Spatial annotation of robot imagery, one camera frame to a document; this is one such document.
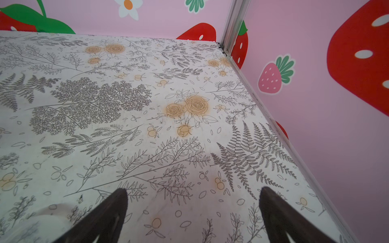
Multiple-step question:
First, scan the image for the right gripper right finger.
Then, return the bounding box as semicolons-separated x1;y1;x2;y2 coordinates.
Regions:
259;187;334;243

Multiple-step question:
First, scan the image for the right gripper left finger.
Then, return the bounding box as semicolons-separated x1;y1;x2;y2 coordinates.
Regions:
55;188;128;243

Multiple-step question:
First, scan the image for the clear candy jar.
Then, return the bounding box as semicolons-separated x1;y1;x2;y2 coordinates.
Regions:
1;204;72;243

